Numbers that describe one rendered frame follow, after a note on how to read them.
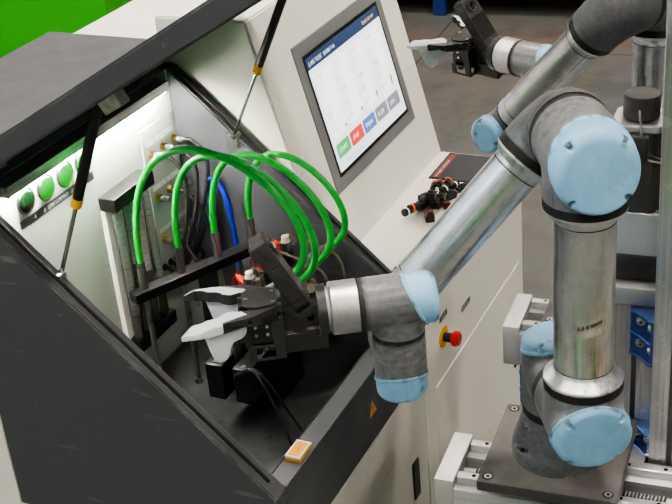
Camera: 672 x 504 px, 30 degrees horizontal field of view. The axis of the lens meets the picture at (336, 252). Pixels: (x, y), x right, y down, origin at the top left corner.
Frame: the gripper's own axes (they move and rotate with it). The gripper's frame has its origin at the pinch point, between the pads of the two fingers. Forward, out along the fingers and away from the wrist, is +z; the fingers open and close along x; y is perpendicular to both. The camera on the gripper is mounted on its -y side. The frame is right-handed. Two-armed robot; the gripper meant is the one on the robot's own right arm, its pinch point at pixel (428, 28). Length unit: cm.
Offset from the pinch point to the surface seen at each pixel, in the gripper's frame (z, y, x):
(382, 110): 23.5, 27.5, 3.9
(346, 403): -31, 42, -68
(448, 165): 20, 50, 20
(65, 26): 328, 98, 92
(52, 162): 13, -10, -88
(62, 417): -2, 28, -110
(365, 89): 23.3, 19.6, -0.4
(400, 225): 7.1, 46.4, -11.9
